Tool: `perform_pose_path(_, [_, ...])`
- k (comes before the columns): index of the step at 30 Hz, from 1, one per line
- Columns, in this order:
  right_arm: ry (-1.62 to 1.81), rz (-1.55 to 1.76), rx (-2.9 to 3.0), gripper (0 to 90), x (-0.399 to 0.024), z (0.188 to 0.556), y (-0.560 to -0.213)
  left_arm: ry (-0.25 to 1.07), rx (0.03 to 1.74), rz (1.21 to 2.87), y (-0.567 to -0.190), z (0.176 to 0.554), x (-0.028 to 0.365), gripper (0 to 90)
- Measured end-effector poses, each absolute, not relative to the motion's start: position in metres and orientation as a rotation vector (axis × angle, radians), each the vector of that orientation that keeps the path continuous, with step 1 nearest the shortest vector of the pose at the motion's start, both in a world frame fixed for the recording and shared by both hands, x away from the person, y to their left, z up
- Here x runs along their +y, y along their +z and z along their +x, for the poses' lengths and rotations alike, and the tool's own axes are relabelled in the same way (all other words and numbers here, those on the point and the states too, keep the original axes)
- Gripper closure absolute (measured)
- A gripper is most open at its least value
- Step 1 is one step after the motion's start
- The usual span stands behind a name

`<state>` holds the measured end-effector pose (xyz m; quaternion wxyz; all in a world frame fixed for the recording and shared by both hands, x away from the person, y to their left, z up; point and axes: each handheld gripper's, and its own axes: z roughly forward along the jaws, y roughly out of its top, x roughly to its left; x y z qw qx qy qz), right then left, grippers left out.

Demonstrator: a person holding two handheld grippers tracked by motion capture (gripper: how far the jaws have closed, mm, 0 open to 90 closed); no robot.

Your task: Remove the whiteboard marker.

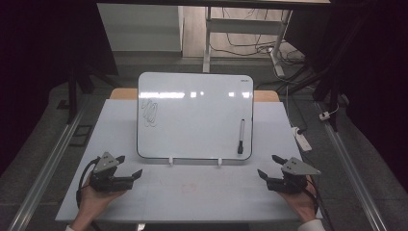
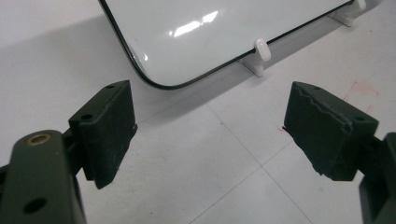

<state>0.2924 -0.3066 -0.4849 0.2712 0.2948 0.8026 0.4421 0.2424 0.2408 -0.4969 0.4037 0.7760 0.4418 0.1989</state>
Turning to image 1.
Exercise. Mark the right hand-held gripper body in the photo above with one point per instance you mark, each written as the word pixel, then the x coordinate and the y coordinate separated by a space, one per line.
pixel 296 168

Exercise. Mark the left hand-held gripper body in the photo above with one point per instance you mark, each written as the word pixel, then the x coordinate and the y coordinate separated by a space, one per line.
pixel 106 163

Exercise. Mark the white marker pen black cap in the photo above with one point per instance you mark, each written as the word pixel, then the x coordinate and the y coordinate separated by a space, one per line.
pixel 241 134

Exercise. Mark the white whiteboard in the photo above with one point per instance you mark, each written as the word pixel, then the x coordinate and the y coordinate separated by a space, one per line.
pixel 192 128

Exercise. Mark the person's right hand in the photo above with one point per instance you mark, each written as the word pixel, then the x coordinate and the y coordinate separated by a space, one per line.
pixel 301 205

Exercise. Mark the person's left hand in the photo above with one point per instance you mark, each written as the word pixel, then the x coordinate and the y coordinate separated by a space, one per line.
pixel 93 202

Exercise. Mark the white power strip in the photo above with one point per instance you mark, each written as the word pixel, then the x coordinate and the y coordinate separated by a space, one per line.
pixel 302 139

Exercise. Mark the small white adapter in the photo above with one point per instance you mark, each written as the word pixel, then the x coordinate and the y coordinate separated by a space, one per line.
pixel 324 115

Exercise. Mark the white table cover sheet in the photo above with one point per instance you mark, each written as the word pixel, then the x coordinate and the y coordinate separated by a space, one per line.
pixel 192 199

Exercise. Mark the white whiteboard stand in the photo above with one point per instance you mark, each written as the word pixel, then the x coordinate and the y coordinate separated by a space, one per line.
pixel 195 161

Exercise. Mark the wooden table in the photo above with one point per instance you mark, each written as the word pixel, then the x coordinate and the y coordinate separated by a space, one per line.
pixel 123 94

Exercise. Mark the dark curtain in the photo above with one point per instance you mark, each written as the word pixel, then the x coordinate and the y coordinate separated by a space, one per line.
pixel 378 80
pixel 38 48

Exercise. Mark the white cabinet panel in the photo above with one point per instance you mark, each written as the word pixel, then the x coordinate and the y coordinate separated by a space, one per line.
pixel 138 27

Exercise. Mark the black floor frame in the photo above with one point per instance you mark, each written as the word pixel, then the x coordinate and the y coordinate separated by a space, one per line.
pixel 75 135

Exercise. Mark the metal floor rail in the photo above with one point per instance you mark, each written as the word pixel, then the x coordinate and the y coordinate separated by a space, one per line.
pixel 349 166
pixel 48 160

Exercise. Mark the white desk frame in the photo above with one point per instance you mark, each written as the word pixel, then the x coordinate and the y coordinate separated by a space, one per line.
pixel 243 26

